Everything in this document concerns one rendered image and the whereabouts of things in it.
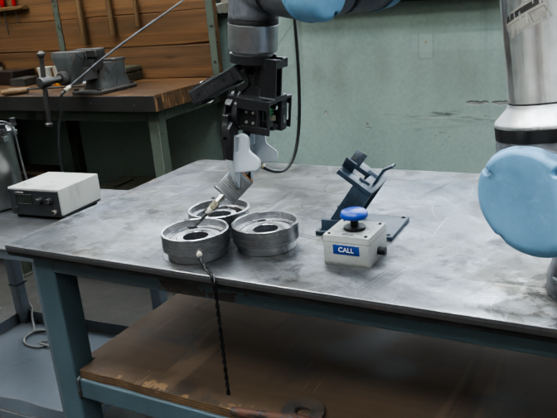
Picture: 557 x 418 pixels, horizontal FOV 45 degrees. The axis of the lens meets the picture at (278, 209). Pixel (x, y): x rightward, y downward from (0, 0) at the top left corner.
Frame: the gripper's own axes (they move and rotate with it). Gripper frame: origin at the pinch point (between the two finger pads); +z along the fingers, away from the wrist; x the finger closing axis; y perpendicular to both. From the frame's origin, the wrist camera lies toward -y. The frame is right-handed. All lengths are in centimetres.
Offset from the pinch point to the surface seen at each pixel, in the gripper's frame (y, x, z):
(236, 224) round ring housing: 2.7, -5.3, 6.1
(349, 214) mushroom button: 22.1, -6.3, -0.4
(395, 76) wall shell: -29, 156, 12
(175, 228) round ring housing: -6.2, -9.6, 7.3
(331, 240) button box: 20.5, -8.2, 3.3
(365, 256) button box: 25.8, -8.1, 4.5
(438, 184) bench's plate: 23.9, 33.7, 7.1
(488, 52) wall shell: 4, 157, 0
